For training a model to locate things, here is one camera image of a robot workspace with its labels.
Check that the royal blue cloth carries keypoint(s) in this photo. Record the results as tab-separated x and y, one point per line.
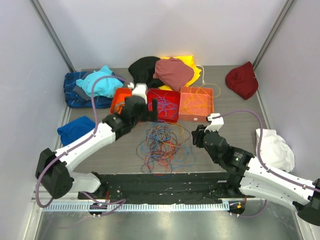
75	129

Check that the grey tape roll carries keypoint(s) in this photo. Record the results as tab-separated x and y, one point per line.
118	107

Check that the salmon plastic bin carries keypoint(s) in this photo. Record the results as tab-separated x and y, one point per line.
196	103

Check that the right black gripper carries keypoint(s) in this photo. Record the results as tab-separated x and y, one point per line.
198	135

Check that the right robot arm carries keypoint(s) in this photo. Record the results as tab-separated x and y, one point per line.
251	177

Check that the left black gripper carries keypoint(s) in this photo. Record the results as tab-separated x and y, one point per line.
150	116

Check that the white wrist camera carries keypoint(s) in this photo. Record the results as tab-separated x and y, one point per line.
139	89
215	122

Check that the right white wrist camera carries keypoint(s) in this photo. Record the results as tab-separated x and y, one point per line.
215	122

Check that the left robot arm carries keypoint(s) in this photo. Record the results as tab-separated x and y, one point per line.
55	169

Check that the yellow cloth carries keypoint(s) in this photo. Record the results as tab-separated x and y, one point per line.
189	61

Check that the maroon cloth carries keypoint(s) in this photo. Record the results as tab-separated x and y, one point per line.
242	80

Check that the slotted cable duct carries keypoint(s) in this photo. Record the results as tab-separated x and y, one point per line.
82	206

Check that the red plastic bin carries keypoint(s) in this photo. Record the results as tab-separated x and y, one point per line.
168	104

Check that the black cloth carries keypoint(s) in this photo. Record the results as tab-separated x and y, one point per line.
143	70

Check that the orange plastic bin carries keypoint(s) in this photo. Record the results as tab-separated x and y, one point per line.
120	95

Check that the dusty pink cloth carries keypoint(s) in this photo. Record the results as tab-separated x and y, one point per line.
173	72

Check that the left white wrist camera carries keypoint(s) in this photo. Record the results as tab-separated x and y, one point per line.
139	89

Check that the white cloth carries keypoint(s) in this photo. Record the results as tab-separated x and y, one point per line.
275	152

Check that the grey cloth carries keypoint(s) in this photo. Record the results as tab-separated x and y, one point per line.
81	93

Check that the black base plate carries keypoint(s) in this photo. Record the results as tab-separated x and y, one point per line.
173	188

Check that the light blue cloth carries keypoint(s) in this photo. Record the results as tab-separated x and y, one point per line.
106	87

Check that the dark blue plaid cloth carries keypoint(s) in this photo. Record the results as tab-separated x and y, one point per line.
74	100

